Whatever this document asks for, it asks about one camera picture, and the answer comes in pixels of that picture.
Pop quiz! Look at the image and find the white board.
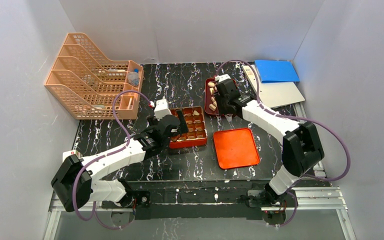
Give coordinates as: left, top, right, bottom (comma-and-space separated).
242, 64, 305, 109

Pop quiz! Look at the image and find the blue folder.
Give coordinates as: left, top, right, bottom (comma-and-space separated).
255, 60, 300, 84

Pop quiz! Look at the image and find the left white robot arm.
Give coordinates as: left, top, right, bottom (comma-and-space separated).
50, 110, 188, 213

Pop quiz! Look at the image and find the peach plastic file rack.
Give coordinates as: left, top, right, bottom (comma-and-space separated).
44, 32, 144, 120

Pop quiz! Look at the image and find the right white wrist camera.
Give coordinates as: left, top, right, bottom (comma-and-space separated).
214, 74, 231, 83

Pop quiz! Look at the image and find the orange chocolate box with tray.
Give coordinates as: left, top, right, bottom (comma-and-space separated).
169, 106, 208, 149

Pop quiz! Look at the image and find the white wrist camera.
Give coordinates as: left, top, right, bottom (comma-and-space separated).
214, 74, 231, 83
154, 97, 172, 120

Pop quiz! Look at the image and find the orange box lid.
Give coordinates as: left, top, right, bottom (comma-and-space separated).
213, 128, 261, 170

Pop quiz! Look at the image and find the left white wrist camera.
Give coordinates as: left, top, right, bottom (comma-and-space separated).
154, 97, 172, 120

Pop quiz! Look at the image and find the square white chocolate piece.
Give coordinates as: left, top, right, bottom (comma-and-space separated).
208, 104, 217, 112

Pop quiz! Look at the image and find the aluminium base frame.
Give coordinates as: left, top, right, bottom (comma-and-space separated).
42, 102, 357, 240

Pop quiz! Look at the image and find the small bottle with blue cap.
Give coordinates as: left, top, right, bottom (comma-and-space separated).
126, 68, 140, 87

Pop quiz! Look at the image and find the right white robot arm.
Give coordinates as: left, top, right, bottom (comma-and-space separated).
214, 78, 325, 205

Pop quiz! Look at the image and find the small white red box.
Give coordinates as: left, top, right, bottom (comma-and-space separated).
62, 150, 82, 161

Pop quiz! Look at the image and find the dark red chocolate tray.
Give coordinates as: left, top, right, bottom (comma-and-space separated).
204, 77, 220, 116

